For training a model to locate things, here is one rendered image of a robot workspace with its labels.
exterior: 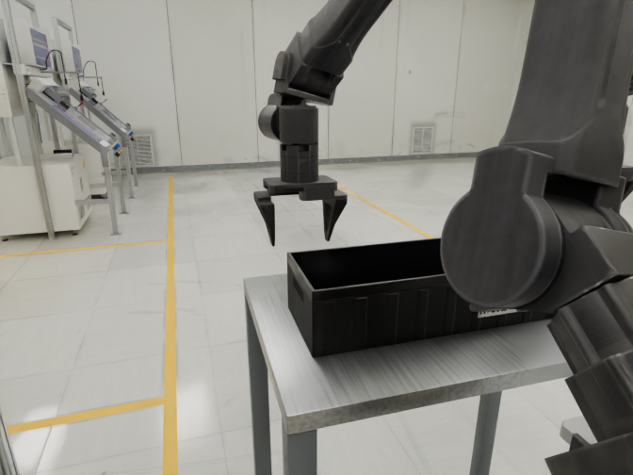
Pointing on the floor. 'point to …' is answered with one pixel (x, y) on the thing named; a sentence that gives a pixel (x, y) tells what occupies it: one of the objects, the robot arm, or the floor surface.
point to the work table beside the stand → (379, 377)
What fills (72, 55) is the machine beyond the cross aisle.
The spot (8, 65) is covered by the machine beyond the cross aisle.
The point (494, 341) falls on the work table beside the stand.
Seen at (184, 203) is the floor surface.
